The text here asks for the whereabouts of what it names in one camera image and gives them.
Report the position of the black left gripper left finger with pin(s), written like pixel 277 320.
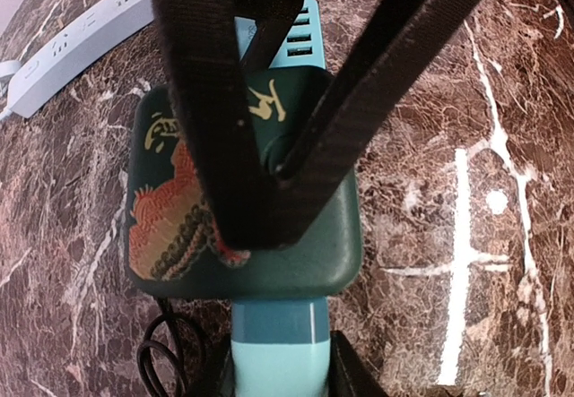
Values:
pixel 217 380

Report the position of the light blue power strip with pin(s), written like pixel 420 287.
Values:
pixel 77 46

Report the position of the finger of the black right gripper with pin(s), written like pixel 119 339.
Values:
pixel 398 43
pixel 209 96

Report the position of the dark green decorated charger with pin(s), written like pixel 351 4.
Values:
pixel 173 248

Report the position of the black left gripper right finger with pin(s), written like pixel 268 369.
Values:
pixel 347 375

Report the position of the teal power strip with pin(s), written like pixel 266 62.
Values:
pixel 280 338

